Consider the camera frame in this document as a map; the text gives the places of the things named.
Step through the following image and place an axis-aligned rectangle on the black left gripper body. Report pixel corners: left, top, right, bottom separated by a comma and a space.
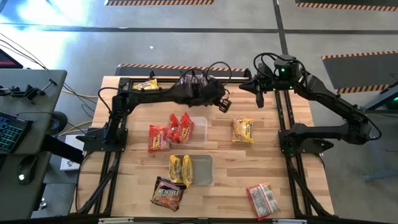
185, 77, 227, 108

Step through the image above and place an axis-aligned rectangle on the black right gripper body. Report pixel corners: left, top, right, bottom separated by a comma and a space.
256, 61, 281, 93

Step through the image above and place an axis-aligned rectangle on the yellow creamy chicken ramen packet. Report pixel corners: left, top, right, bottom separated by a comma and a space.
231, 118, 255, 144

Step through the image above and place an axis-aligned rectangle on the orange red ramen packet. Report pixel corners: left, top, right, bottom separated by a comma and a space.
147, 124, 170, 154

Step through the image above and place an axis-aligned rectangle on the clear plastic bin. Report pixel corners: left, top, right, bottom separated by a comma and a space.
167, 116, 208, 147

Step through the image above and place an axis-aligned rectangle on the pale grey plastic bin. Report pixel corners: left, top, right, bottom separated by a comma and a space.
169, 154, 215, 187

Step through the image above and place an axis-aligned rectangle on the hazard striped black floor mat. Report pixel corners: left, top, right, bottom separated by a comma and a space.
114, 63, 251, 77
294, 0, 398, 12
104, 0, 215, 6
321, 50, 398, 95

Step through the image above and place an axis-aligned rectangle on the black device green light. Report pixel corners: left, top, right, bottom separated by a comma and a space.
385, 90, 398, 110

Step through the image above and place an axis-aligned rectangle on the black round stool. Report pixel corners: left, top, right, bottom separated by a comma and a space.
46, 111, 68, 137

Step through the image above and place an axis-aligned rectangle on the white box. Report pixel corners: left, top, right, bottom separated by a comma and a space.
60, 134, 85, 172

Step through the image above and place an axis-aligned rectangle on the black flat bar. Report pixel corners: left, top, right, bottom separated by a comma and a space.
41, 134, 85, 165

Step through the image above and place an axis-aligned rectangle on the black clamp device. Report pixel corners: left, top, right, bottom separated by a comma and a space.
0, 83, 47, 105

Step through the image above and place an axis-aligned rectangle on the black computer mouse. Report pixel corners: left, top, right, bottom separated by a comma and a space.
17, 155, 39, 186

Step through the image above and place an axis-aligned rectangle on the black backlit keyboard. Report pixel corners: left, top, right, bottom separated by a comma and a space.
0, 111, 33, 155

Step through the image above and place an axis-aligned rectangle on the black monitor red glow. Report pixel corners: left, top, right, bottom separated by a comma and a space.
0, 49, 24, 70

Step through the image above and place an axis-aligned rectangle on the dark grey desk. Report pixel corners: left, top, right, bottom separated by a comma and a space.
0, 68, 68, 222

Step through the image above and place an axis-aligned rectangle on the black metal table frame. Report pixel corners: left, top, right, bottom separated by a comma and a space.
70, 68, 336, 219

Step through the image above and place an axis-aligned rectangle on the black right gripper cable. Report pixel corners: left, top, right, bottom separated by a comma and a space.
252, 52, 308, 82

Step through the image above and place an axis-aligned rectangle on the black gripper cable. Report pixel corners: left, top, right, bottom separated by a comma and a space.
252, 52, 308, 82
178, 61, 233, 91

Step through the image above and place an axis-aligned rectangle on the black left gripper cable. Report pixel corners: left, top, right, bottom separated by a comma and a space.
178, 61, 233, 91

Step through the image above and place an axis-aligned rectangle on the yellow cable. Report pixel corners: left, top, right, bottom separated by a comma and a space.
61, 88, 99, 100
57, 120, 94, 137

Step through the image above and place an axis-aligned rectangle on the blue grey desk frame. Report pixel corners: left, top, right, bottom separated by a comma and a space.
347, 82, 398, 183

